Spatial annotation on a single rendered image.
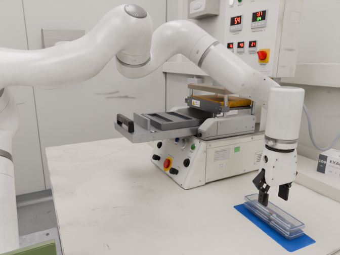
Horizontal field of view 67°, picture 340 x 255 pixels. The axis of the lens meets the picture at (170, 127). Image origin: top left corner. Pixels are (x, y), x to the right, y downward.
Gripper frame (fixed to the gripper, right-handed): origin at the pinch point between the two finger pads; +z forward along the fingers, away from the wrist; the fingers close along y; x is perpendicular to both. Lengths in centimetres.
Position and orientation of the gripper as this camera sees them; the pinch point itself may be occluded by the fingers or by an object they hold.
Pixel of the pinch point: (273, 197)
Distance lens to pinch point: 82.1
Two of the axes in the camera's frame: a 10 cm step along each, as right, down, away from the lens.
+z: -0.1, 9.7, 2.5
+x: -4.1, -2.3, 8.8
